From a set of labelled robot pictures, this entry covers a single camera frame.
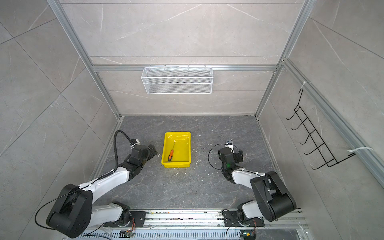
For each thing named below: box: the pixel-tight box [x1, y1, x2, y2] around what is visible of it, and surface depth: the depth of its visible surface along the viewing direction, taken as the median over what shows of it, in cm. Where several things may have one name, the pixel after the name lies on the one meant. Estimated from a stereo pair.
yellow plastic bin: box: [161, 131, 192, 168], surface depth 100 cm
